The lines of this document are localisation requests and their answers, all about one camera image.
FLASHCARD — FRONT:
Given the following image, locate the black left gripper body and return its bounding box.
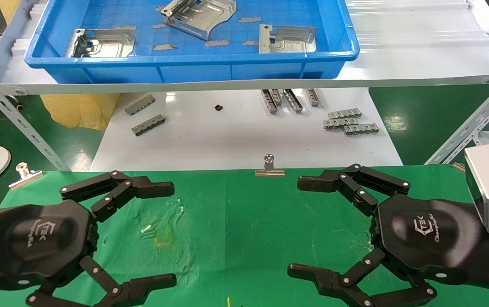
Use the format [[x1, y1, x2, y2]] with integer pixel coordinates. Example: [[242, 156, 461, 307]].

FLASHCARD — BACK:
[[0, 200, 99, 295]]

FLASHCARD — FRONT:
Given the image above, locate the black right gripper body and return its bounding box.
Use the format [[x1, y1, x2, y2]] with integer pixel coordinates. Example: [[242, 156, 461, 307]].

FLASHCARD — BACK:
[[372, 194, 483, 286]]

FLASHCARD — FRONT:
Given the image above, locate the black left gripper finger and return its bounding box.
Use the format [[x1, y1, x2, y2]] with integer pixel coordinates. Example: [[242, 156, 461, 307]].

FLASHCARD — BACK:
[[60, 171, 175, 223], [26, 256, 177, 307]]

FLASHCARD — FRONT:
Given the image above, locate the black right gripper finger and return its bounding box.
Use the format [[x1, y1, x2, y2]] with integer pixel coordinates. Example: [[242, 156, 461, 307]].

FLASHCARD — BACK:
[[288, 247, 437, 307], [298, 163, 411, 216]]

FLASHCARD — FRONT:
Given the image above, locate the stamped sheet metal part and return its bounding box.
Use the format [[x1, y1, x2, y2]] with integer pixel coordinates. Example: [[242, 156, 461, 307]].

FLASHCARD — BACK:
[[259, 24, 318, 54], [160, 0, 237, 41], [64, 29, 136, 58]]

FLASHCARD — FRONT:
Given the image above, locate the silver binder clip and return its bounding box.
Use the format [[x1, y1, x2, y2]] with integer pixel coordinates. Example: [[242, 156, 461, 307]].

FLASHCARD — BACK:
[[9, 162, 43, 189], [255, 154, 286, 177]]

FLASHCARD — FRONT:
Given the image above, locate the green table cloth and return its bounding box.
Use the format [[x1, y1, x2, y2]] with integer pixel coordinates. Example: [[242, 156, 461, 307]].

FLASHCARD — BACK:
[[0, 165, 489, 307]]

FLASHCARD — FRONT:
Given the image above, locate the yellow woven sack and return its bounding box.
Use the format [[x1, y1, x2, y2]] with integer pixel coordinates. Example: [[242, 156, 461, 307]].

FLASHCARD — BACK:
[[0, 0, 121, 130]]

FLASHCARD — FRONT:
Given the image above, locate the grey slotted-angle shelf rack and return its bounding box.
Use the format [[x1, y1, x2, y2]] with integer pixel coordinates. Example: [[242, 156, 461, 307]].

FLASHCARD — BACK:
[[0, 0, 489, 171]]

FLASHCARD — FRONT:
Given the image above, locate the blue plastic tray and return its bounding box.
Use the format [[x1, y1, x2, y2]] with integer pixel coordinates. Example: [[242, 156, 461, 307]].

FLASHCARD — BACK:
[[24, 0, 361, 84]]

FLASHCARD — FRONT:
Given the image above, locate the white corrugated shelf board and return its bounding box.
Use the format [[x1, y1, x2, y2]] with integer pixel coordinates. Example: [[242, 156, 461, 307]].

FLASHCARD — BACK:
[[0, 0, 489, 92]]

